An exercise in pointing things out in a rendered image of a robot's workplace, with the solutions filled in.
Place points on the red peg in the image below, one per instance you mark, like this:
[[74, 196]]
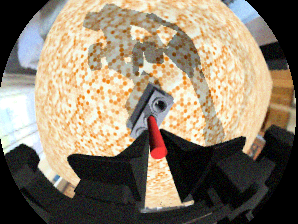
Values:
[[157, 146]]

